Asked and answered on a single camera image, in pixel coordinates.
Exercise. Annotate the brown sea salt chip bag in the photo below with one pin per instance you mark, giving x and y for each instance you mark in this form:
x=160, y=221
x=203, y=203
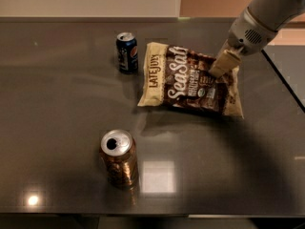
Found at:
x=178, y=77

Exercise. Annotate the orange soda can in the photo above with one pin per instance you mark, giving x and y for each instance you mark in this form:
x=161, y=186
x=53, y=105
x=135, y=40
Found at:
x=118, y=151

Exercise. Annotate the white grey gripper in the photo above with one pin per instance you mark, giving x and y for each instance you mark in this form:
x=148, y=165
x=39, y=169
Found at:
x=247, y=38

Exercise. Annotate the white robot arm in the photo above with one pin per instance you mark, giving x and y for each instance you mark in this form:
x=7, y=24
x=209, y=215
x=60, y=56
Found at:
x=275, y=14

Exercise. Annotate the blue Pepsi can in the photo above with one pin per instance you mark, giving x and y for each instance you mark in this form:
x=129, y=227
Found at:
x=126, y=45

